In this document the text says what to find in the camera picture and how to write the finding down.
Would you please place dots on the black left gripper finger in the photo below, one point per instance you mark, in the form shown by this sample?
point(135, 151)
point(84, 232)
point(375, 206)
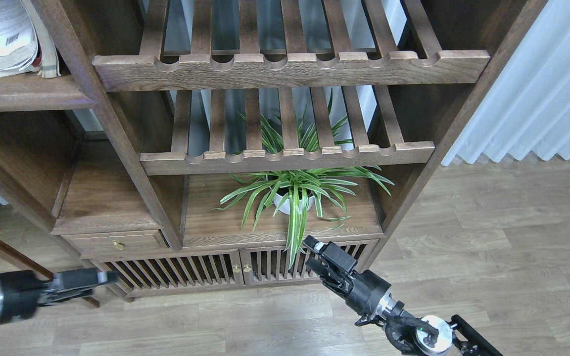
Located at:
point(83, 279)

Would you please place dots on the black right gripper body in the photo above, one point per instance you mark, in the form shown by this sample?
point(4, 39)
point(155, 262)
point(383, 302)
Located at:
point(366, 293)

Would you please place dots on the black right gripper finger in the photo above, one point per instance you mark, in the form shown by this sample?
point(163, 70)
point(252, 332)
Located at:
point(340, 262)
point(323, 271)

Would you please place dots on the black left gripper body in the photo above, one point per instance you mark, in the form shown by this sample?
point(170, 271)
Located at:
point(21, 294)

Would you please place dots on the dark maroon cover book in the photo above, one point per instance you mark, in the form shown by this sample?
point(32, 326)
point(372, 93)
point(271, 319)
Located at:
point(47, 62)

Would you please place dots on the yellow green cover book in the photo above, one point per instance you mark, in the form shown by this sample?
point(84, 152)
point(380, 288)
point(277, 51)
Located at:
point(18, 41)

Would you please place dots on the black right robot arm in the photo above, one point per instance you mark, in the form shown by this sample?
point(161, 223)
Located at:
point(429, 335)

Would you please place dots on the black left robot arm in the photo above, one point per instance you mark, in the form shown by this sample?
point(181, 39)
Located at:
point(22, 293)

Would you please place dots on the right slatted cabinet door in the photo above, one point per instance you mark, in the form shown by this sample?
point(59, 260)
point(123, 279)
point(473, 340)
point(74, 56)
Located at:
point(268, 265)

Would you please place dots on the wooden drawer with brass knob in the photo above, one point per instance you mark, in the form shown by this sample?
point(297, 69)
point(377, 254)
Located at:
point(93, 245)

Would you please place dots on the green spider plant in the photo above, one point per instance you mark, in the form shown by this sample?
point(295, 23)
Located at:
point(299, 191)

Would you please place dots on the dark wooden bookshelf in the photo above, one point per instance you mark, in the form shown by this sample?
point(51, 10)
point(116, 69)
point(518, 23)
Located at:
point(161, 100)

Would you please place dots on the white pleated curtain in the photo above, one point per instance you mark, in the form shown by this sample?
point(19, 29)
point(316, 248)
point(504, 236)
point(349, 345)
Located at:
point(527, 110)

